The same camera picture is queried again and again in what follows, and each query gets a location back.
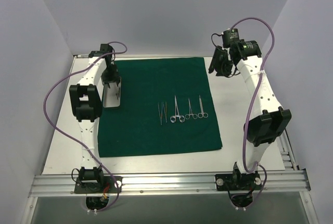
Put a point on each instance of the silver surgical scissors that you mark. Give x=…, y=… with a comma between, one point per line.
x=202, y=113

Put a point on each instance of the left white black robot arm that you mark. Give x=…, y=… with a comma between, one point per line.
x=99, y=88

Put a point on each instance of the silver tweezers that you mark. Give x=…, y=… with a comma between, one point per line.
x=118, y=94
x=164, y=106
x=160, y=113

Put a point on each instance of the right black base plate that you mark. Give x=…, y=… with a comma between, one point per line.
x=234, y=182

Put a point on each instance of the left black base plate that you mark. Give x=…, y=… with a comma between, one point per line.
x=93, y=186

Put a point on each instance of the back aluminium rail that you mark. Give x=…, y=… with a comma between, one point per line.
x=139, y=56

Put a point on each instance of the silver curved hemostat forceps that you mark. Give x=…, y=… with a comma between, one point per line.
x=176, y=107

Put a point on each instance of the front aluminium rail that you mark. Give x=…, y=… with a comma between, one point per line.
x=170, y=184

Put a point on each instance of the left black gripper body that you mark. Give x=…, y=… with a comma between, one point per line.
x=111, y=79

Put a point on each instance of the green surgical cloth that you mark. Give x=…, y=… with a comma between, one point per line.
x=134, y=129

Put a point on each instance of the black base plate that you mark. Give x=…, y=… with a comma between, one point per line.
x=93, y=186
x=234, y=182

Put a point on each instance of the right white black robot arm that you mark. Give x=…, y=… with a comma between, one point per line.
x=240, y=53

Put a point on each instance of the silver metal instrument tray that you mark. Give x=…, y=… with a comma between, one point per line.
x=109, y=98

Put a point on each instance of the silver straight hemostat forceps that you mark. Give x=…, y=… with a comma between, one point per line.
x=190, y=113

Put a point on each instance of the right aluminium rail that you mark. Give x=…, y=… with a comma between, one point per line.
x=273, y=88

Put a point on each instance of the aluminium rail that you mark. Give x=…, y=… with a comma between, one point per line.
x=170, y=184
x=273, y=88
x=139, y=56

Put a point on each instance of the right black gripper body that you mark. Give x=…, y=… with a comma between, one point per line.
x=217, y=59

